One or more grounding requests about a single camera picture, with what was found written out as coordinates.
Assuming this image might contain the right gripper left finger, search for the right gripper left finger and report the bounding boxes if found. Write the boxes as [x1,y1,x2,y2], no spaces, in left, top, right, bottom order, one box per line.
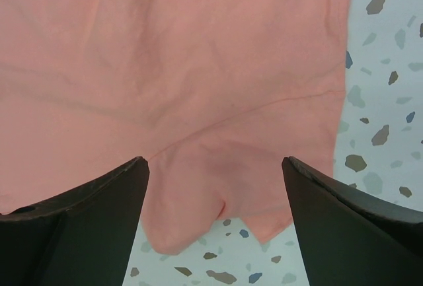
[1,157,149,286]

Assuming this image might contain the salmon pink t shirt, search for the salmon pink t shirt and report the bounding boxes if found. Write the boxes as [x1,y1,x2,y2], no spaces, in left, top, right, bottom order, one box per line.
[1,0,350,254]

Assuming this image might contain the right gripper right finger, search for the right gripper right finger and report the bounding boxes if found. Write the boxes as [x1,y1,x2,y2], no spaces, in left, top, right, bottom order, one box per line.
[282,157,422,286]

